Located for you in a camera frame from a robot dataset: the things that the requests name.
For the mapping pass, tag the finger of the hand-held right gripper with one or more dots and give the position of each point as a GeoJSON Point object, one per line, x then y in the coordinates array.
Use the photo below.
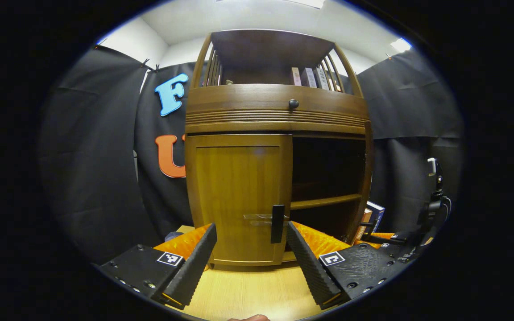
{"type": "Point", "coordinates": [370, 244]}
{"type": "Point", "coordinates": [382, 238]}

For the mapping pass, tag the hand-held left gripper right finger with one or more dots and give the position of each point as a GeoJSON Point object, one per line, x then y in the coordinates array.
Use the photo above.
{"type": "Point", "coordinates": [308, 263]}

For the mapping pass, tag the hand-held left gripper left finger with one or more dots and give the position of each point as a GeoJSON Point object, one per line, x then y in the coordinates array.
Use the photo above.
{"type": "Point", "coordinates": [194, 263]}

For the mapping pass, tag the wooden cabinet door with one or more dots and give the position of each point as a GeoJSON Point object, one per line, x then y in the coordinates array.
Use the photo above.
{"type": "Point", "coordinates": [234, 196]}
{"type": "Point", "coordinates": [368, 178]}

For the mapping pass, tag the wooden double-door shoe cabinet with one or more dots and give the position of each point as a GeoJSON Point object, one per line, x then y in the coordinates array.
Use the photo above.
{"type": "Point", "coordinates": [266, 53]}

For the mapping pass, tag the brown book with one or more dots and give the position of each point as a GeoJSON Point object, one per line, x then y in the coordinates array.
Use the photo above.
{"type": "Point", "coordinates": [363, 223]}

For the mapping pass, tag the dark blue book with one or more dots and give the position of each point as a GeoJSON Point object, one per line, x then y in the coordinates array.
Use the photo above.
{"type": "Point", "coordinates": [376, 214]}

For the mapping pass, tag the grey spine book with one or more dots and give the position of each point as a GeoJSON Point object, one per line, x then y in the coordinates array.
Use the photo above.
{"type": "Point", "coordinates": [322, 78]}

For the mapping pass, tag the ceiling light panel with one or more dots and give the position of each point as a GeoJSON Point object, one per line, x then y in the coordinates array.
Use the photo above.
{"type": "Point", "coordinates": [400, 44]}
{"type": "Point", "coordinates": [306, 2]}

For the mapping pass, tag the mauve spine book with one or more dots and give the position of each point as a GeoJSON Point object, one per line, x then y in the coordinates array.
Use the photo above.
{"type": "Point", "coordinates": [309, 77]}

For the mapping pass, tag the tan spine book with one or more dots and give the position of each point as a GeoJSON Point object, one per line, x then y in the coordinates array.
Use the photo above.
{"type": "Point", "coordinates": [296, 76]}

